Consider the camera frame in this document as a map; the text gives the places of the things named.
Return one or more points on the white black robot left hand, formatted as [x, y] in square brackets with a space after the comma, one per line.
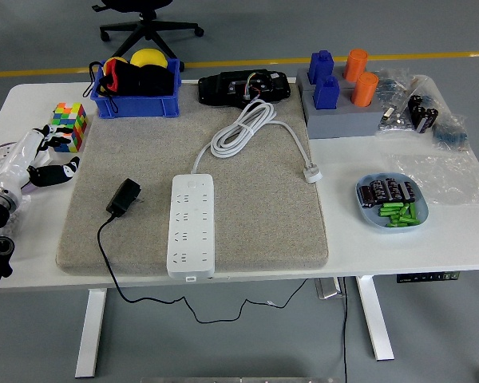
[18, 157]

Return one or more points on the black power adapter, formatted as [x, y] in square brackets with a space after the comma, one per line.
[121, 197]

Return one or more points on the white power strip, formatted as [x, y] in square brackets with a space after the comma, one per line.
[195, 199]

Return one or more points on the purple plate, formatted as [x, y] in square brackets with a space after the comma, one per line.
[30, 187]

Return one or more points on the colourful puzzle cube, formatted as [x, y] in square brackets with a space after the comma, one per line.
[77, 119]

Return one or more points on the grey-brown mat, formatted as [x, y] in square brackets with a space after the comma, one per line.
[143, 159]

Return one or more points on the blue plastic bin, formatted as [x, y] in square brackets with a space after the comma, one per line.
[135, 107]

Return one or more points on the small yellow ball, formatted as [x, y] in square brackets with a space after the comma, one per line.
[117, 61]

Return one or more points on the black cloth pouch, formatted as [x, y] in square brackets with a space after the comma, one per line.
[151, 81]

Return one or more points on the large yellow ball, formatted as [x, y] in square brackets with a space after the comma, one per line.
[147, 58]

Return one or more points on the black office chair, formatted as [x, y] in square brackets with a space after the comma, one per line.
[149, 28]

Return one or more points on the white table leg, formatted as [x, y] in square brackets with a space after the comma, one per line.
[377, 319]
[89, 331]

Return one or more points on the black electronic device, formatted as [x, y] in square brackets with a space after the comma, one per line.
[215, 89]

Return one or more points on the grey block holder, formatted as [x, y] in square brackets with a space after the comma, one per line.
[303, 77]
[343, 121]

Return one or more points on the blue block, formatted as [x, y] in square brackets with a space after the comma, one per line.
[326, 93]
[321, 65]

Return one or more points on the orange cylinder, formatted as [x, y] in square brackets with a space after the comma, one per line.
[355, 65]
[364, 89]

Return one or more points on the black capacitor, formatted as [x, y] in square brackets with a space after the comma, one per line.
[378, 190]
[393, 188]
[408, 191]
[368, 196]

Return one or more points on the light blue tray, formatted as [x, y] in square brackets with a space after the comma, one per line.
[369, 217]

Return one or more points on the green battery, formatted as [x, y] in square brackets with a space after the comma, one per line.
[389, 212]
[391, 206]
[399, 225]
[413, 211]
[404, 210]
[403, 219]

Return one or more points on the clear bag of metal parts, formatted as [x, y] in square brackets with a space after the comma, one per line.
[397, 119]

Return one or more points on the clear bag of blue components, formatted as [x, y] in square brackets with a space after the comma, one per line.
[451, 133]
[393, 85]

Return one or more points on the clear bag of black capacitors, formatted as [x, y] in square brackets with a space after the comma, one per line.
[423, 113]

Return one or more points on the empty clear plastic bag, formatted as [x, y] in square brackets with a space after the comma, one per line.
[443, 179]

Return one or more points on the black table control panel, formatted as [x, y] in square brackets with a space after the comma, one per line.
[427, 277]

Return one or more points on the white switch panel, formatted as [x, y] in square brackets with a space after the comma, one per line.
[44, 159]

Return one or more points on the silver metal bracket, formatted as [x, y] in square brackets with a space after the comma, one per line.
[327, 289]

